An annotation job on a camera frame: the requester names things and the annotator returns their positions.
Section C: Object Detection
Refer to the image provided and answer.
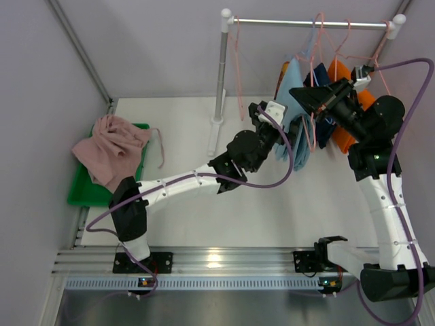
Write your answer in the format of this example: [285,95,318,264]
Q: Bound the pink hanger of blue trousers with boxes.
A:
[292,12,324,153]

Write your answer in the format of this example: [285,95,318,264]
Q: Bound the light blue trousers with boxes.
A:
[275,58,315,171]

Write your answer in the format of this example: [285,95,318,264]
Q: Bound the pink wire hanger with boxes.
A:
[230,22,245,121]
[343,20,392,96]

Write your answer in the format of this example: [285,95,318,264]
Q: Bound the pink trousers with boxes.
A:
[72,115,164,193]

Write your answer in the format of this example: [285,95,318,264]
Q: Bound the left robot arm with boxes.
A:
[109,101,290,264]

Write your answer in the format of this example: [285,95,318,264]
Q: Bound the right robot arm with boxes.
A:
[289,78,434,302]

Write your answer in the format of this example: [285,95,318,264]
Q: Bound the navy blue trousers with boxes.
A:
[313,63,336,149]

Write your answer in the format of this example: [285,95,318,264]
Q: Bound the bright orange trousers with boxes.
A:
[328,60,376,154]

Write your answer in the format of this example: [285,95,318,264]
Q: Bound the orange patterned trousers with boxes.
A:
[277,61,290,90]

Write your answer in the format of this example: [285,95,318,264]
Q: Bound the pink hanger of orange trousers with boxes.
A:
[324,19,351,82]

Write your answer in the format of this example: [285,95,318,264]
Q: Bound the white metal clothes rack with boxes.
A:
[207,2,409,157]

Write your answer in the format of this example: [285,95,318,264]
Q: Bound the green plastic bin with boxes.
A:
[67,123,150,207]

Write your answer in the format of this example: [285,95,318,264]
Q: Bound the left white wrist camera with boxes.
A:
[258,101,287,128]

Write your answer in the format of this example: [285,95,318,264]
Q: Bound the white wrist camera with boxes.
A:
[351,65,375,93]
[258,101,287,128]

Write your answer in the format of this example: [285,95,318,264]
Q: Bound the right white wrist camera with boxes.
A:
[351,65,375,93]

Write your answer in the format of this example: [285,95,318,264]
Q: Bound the empty pink wire hanger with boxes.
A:
[343,20,392,96]

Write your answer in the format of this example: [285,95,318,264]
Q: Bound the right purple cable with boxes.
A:
[356,58,435,322]

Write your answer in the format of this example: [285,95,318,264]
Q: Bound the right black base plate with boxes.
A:
[292,250,347,274]

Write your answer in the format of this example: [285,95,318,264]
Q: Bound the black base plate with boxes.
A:
[292,250,347,274]
[112,252,173,274]

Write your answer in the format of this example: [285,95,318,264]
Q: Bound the aluminium mounting rail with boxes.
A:
[50,247,422,276]

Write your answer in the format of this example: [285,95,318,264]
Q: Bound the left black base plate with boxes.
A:
[112,252,173,274]

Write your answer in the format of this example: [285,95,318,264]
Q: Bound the slotted grey cable duct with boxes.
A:
[65,275,327,291]

